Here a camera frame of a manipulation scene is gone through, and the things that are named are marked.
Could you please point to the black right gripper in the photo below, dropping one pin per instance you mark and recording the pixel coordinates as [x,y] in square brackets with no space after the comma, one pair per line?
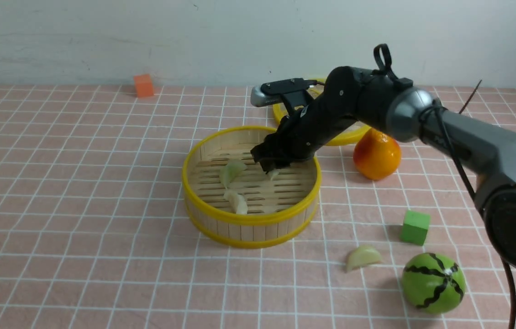
[300,135]

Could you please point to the pale green smooth dumpling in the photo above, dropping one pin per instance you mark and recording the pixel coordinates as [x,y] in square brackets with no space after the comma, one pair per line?
[362,256]

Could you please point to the white pleated dumpling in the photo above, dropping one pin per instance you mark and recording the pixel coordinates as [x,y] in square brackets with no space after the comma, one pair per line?
[272,174]

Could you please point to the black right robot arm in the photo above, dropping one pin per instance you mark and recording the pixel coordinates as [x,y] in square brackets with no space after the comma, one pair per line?
[405,113]

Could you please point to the bamboo steamer tray yellow rim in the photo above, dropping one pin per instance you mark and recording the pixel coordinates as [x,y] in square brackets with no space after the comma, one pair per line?
[278,210]

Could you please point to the bamboo steamer lid yellow rim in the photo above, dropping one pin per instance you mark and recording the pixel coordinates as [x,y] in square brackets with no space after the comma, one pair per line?
[351,136]

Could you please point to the orange yellow toy pear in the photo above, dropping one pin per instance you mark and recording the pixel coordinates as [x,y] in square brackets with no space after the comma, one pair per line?
[376,156]

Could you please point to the orange foam cube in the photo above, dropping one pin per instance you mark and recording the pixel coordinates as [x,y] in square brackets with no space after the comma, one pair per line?
[143,85]

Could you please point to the green foam cube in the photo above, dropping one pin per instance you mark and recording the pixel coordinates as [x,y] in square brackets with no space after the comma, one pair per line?
[415,227]

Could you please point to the pink checkered tablecloth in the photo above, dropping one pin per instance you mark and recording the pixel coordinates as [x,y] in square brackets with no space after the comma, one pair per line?
[94,235]

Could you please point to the green toy watermelon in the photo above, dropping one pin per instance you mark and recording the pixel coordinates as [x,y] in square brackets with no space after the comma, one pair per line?
[433,283]

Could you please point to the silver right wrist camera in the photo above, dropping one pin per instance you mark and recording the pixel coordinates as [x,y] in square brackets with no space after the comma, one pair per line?
[291,93]

